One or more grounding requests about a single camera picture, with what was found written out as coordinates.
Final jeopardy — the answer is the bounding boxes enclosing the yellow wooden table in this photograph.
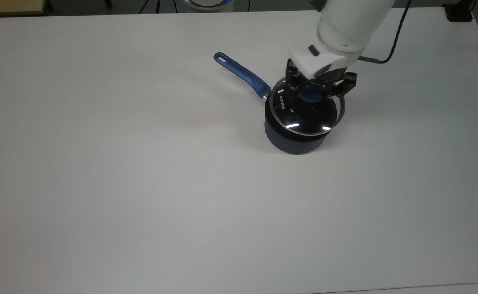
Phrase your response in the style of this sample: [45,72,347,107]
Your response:
[0,0,46,17]

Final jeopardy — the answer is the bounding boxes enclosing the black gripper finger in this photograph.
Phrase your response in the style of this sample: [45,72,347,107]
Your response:
[285,58,303,105]
[327,71,358,99]

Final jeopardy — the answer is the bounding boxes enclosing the black box at table corner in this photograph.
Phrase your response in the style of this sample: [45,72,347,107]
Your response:
[442,3,474,22]

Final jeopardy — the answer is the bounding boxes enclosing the dark saucepan with blue handle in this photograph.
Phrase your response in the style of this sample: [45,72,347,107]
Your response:
[213,52,340,156]

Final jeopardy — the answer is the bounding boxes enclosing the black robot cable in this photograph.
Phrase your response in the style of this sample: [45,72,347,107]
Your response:
[359,0,412,65]

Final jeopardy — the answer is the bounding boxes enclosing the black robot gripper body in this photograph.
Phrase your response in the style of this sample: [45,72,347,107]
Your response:
[293,65,349,91]

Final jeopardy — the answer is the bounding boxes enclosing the glass lid with blue knob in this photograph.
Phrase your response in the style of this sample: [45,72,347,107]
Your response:
[269,73,346,136]

